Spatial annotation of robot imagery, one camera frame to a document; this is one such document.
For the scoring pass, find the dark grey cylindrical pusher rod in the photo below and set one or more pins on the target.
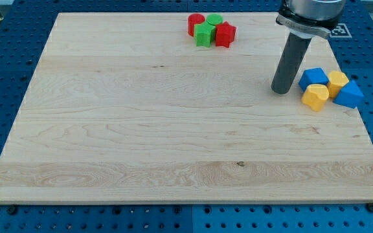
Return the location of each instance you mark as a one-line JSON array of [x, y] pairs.
[[290, 61]]

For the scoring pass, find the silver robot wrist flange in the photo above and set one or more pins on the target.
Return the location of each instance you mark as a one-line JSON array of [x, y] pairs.
[[309, 18]]

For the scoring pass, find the yellow heart block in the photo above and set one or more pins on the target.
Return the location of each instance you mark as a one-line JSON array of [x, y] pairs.
[[315, 96]]

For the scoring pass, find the light wooden board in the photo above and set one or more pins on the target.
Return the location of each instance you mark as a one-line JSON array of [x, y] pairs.
[[124, 108]]

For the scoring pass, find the blue cube block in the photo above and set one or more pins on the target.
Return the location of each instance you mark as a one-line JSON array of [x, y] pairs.
[[313, 76]]

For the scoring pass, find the white fiducial marker tag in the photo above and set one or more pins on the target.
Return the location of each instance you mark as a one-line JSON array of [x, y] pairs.
[[340, 31]]

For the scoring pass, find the yellow pentagon block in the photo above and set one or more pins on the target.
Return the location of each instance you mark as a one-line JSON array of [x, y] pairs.
[[336, 81]]

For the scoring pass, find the blue triangular block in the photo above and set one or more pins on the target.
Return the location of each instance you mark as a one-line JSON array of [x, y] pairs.
[[350, 95]]

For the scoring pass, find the red star block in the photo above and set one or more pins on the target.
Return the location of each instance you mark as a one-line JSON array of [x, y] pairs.
[[225, 34]]

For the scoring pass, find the green cylinder block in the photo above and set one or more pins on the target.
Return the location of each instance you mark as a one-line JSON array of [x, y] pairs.
[[214, 19]]

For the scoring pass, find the green star block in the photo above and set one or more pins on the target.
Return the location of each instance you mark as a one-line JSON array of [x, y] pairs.
[[204, 34]]

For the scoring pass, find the red cylinder block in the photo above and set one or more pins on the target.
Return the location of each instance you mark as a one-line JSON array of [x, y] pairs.
[[194, 19]]

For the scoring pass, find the black bolt right front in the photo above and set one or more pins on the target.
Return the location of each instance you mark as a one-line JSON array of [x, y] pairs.
[[369, 207]]

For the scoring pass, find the black bolt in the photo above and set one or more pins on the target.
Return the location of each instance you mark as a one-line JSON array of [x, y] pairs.
[[369, 207], [11, 210]]

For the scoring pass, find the black bolt left front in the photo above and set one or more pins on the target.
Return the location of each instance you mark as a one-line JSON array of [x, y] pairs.
[[11, 210]]

